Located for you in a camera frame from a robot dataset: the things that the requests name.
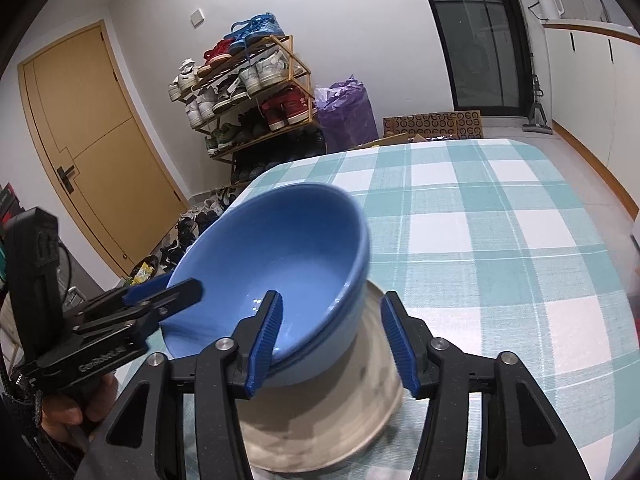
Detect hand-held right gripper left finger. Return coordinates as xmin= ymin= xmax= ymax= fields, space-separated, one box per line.
xmin=75 ymin=290 xmax=285 ymax=480

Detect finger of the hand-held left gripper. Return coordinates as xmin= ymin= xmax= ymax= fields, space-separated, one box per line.
xmin=72 ymin=305 xmax=168 ymax=348
xmin=75 ymin=278 xmax=205 ymax=328

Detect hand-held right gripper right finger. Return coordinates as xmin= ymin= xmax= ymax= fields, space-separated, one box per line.
xmin=380 ymin=291 xmax=593 ymax=480

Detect blue bowl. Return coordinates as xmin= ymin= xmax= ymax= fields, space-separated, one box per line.
xmin=162 ymin=183 xmax=372 ymax=361
xmin=262 ymin=287 xmax=370 ymax=389

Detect large cream plate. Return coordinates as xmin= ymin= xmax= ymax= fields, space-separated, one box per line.
xmin=237 ymin=280 xmax=407 ymax=477

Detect person's left hand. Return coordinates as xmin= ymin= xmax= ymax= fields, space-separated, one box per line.
xmin=40 ymin=374 xmax=122 ymax=441

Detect yellow wrappers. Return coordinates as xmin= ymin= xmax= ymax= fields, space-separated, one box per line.
xmin=131 ymin=259 xmax=158 ymax=284

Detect scattered pile of shoes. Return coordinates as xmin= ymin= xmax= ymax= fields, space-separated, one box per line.
xmin=159 ymin=185 xmax=242 ymax=267

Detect teal checkered tablecloth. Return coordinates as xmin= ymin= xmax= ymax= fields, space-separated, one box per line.
xmin=120 ymin=137 xmax=640 ymax=480

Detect yellow wooden door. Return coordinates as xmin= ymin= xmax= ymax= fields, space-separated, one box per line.
xmin=17 ymin=20 xmax=191 ymax=279

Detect open brown cardboard box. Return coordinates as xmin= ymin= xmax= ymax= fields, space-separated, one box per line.
xmin=357 ymin=132 xmax=427 ymax=149

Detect purple plastic bag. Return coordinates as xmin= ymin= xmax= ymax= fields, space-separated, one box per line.
xmin=314 ymin=75 xmax=379 ymax=152

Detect shoe rack with shoes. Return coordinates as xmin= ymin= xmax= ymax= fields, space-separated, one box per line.
xmin=167 ymin=12 xmax=327 ymax=186

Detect floor mop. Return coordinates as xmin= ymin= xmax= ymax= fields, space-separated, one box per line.
xmin=510 ymin=0 xmax=555 ymax=135

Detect wooden shoe rack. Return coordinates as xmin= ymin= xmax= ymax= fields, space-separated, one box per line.
xmin=192 ymin=35 xmax=319 ymax=191

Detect black framed glass door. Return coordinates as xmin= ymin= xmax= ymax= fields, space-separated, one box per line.
xmin=414 ymin=0 xmax=534 ymax=116

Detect white kitchen counter cabinets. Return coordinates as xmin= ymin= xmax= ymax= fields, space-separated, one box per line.
xmin=544 ymin=19 xmax=640 ymax=221

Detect chrome faucet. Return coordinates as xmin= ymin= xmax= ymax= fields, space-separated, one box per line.
xmin=585 ymin=0 xmax=612 ymax=23

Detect ring patterned cardboard box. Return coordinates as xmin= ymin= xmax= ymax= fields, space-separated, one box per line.
xmin=383 ymin=110 xmax=485 ymax=142

